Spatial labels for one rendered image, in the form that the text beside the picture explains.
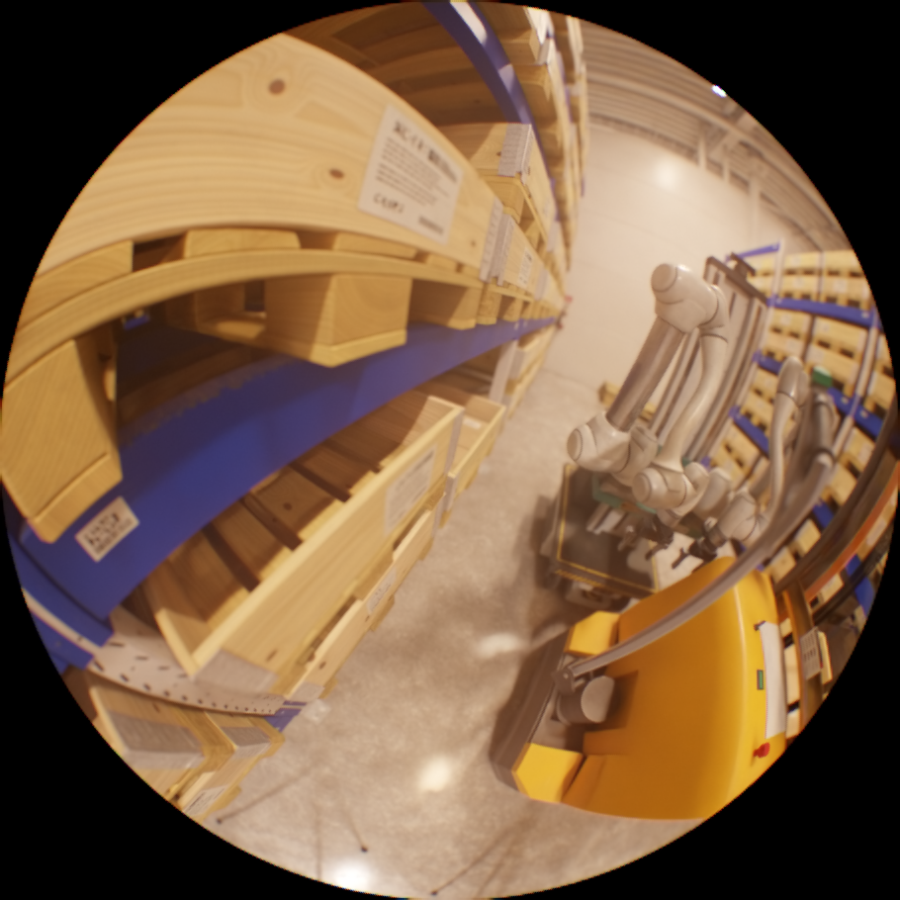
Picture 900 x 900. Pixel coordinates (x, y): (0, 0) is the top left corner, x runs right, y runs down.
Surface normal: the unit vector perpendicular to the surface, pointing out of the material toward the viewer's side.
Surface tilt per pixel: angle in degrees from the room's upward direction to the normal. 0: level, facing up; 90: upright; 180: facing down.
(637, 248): 90
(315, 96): 90
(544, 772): 22
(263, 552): 0
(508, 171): 90
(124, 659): 90
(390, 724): 0
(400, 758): 0
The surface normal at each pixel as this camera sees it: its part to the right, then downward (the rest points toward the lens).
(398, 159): 0.90, 0.36
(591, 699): 0.17, -0.80
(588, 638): -0.16, -0.90
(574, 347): -0.42, 0.47
